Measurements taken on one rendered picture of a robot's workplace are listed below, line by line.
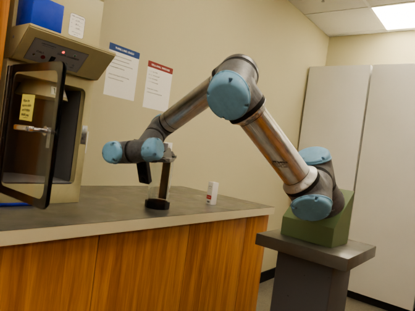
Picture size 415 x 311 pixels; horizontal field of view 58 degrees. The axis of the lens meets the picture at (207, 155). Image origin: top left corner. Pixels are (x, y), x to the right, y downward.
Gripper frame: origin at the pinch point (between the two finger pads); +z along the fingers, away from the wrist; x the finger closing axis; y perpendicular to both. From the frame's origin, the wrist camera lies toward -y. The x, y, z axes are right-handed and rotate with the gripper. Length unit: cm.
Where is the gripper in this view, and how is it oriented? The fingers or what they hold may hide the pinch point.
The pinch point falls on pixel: (162, 159)
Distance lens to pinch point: 156.1
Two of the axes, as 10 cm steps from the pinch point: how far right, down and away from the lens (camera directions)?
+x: -9.1, -1.3, 3.9
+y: 1.3, -9.9, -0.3
